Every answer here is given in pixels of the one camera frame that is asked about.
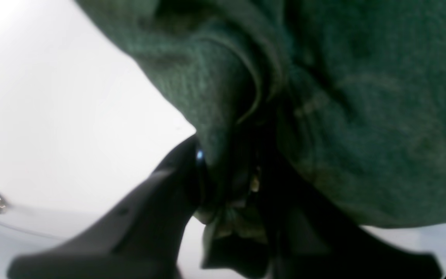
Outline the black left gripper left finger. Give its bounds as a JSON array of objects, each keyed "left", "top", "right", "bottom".
[{"left": 7, "top": 135, "right": 201, "bottom": 279}]

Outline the dark green t-shirt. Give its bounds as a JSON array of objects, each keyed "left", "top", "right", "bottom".
[{"left": 77, "top": 0, "right": 446, "bottom": 277}]

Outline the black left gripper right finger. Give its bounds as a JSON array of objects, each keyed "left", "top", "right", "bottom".
[{"left": 258, "top": 148, "right": 442, "bottom": 279}]

